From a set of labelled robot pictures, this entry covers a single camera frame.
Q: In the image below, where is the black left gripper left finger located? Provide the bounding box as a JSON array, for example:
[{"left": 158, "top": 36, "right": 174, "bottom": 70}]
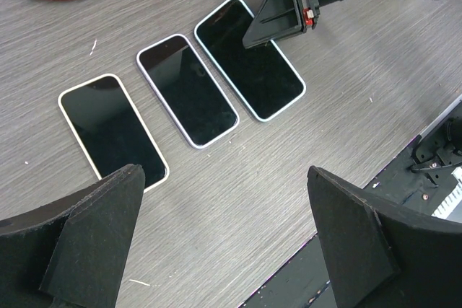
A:
[{"left": 1, "top": 164, "right": 145, "bottom": 307}]

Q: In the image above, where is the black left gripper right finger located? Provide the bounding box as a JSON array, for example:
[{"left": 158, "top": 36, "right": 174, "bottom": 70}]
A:
[{"left": 308, "top": 166, "right": 461, "bottom": 307}]

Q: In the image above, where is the light blue phone case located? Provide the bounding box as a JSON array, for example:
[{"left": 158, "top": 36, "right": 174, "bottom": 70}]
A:
[{"left": 193, "top": 0, "right": 307, "bottom": 123}]

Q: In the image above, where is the lavender phone case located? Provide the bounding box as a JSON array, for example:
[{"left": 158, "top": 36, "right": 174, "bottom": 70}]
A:
[{"left": 136, "top": 33, "right": 241, "bottom": 149}]

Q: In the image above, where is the beige phone case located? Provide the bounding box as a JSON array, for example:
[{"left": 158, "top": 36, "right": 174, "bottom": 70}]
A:
[{"left": 57, "top": 73, "right": 170, "bottom": 193}]

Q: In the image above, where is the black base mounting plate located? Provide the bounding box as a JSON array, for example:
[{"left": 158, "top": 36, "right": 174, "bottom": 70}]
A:
[{"left": 243, "top": 101, "right": 461, "bottom": 307}]

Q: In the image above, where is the white slotted cable duct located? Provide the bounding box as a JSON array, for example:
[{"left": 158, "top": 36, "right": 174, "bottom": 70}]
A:
[{"left": 432, "top": 167, "right": 461, "bottom": 219}]

